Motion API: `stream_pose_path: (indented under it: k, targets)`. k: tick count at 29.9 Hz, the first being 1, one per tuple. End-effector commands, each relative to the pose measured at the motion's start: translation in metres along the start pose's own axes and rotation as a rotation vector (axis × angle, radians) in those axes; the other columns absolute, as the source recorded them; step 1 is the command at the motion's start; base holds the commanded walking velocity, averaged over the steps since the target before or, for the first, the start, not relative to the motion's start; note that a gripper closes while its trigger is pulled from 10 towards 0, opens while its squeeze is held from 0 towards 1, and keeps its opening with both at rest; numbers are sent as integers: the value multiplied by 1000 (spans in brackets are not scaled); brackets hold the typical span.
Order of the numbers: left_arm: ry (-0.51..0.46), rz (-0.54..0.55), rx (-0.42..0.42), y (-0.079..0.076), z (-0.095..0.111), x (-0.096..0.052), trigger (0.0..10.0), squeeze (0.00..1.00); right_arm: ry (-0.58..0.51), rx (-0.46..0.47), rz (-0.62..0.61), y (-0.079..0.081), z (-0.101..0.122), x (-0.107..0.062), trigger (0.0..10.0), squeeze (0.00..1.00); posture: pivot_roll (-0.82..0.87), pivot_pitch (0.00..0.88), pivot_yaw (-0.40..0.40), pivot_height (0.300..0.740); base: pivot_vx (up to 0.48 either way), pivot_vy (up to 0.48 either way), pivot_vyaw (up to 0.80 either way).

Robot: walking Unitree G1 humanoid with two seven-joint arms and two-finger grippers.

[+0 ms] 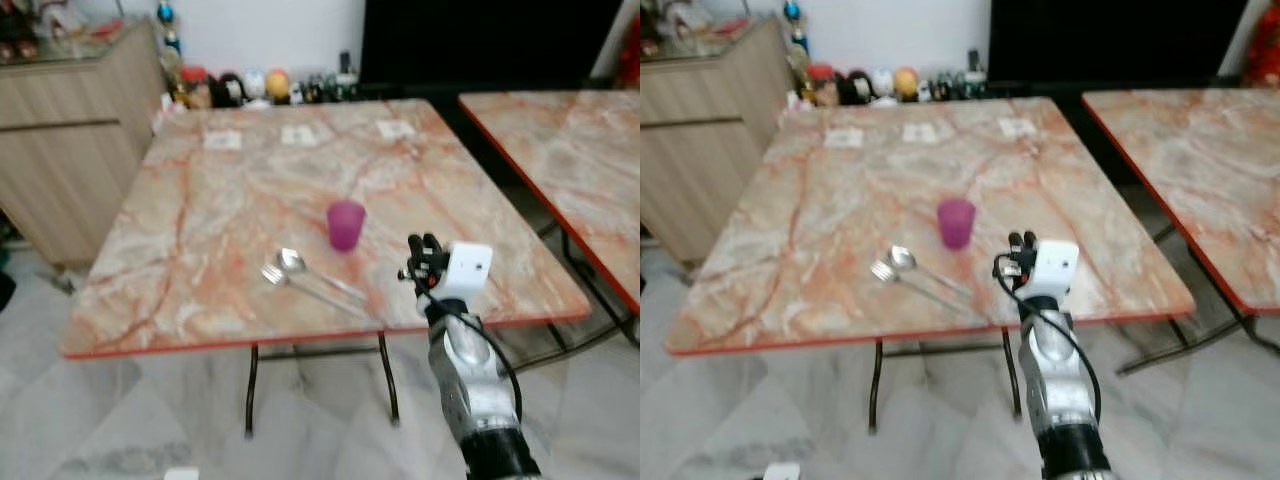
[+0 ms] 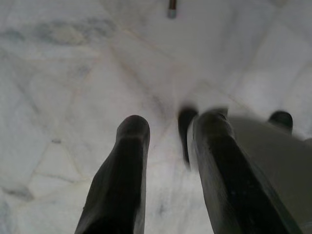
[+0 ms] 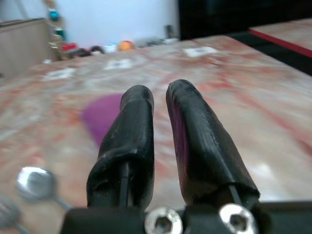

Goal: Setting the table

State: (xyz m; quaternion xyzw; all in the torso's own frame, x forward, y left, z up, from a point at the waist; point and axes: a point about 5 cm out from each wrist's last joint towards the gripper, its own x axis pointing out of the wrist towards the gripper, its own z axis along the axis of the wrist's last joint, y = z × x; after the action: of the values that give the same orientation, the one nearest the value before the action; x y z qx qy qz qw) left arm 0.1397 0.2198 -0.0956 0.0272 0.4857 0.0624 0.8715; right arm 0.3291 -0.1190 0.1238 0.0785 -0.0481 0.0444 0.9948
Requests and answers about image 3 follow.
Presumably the red edged table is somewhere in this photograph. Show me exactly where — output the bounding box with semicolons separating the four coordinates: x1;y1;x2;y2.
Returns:
248;18;312;59

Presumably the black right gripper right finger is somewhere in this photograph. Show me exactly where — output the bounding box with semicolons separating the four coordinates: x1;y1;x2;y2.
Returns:
165;79;260;208

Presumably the red toy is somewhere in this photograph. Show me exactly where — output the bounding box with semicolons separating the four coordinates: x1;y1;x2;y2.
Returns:
60;42;79;58

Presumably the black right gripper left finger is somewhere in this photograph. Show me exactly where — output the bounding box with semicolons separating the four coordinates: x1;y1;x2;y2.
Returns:
86;84;155;211

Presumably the silver metal spoon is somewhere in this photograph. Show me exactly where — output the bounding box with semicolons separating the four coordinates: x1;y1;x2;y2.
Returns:
15;165;73;212

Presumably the silver metal fork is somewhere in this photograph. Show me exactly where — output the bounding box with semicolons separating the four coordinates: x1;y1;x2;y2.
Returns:
0;195;31;234

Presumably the teal ornament string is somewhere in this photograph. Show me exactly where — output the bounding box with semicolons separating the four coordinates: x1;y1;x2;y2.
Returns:
44;0;67;59

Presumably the white paper tag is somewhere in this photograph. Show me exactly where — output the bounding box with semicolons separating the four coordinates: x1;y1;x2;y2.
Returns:
182;46;218;58
41;67;77;81
104;58;134;70

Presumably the wooden cabinet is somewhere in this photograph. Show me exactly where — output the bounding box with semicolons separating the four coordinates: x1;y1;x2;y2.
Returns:
0;18;59;79

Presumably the grey remote control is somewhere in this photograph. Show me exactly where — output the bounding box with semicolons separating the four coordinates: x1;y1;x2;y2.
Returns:
134;36;166;48

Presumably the black toy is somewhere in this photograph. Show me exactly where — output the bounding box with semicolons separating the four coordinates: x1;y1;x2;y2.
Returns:
89;45;106;56

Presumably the orange ball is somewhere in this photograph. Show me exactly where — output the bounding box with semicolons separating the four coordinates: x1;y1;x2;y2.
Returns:
117;40;135;52

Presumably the black furniture panel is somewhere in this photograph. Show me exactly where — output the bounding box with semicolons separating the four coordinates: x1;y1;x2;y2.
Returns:
178;0;312;40

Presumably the white blue toy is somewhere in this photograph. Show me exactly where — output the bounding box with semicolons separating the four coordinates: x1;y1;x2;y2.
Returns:
103;42;118;53

